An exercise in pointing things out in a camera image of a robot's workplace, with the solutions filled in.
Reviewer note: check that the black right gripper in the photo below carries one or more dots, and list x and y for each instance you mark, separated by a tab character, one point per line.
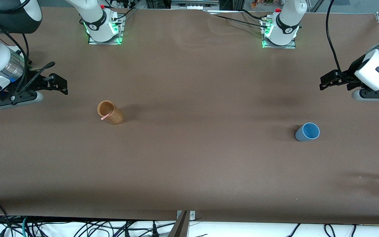
32	82

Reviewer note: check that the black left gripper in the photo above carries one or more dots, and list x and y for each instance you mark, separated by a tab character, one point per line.
353	71

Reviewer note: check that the blue cup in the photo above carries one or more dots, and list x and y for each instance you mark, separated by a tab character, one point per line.
300	136

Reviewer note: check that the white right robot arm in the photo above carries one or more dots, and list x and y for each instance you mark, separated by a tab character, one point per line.
87	10

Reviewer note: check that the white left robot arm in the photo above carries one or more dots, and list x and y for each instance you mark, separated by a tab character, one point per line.
293	8

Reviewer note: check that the brown wooden cup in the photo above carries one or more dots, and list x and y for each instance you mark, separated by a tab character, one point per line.
115	117

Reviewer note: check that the grey metal box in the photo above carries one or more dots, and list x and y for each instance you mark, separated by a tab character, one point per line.
192	4

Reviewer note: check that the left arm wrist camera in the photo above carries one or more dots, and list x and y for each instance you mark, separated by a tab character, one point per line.
373	94

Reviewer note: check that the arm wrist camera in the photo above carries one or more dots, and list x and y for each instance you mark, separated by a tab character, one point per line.
15	98
373	94

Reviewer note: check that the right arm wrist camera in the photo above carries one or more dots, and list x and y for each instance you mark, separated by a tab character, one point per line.
15	98

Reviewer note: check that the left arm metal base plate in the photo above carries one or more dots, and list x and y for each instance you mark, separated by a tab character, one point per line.
280	47

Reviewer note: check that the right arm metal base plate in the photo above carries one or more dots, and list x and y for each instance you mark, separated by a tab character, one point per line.
105	42

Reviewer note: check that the metal table edge bracket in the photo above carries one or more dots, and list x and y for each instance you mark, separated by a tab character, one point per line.
192	215

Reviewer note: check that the brown angled post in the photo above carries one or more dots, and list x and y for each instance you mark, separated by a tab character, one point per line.
179	228

